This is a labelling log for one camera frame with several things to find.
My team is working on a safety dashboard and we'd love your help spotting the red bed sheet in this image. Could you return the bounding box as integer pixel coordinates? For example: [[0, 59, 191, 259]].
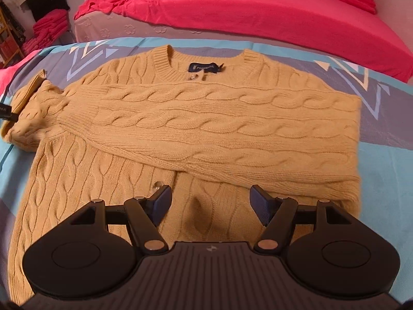
[[74, 0, 413, 83]]

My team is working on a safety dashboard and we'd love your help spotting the tan cable knit sweater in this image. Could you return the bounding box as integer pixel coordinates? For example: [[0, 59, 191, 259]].
[[2, 45, 361, 306]]

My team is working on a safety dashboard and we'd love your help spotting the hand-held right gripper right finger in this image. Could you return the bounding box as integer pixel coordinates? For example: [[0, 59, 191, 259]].
[[249, 185, 354, 255]]

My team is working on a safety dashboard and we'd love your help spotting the pile of red folded clothes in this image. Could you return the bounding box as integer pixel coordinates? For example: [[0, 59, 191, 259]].
[[21, 9, 69, 55]]

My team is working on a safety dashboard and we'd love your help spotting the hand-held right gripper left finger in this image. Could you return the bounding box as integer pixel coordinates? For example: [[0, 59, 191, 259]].
[[66, 185, 172, 254]]

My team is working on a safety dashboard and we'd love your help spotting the pink embossed mattress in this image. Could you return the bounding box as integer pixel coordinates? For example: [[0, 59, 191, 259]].
[[74, 14, 213, 43]]

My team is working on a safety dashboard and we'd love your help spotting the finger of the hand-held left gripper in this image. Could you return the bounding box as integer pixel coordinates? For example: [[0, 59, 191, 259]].
[[0, 103, 18, 124]]

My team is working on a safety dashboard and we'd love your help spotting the yellow storage shelf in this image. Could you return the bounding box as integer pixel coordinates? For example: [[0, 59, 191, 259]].
[[0, 5, 25, 69]]

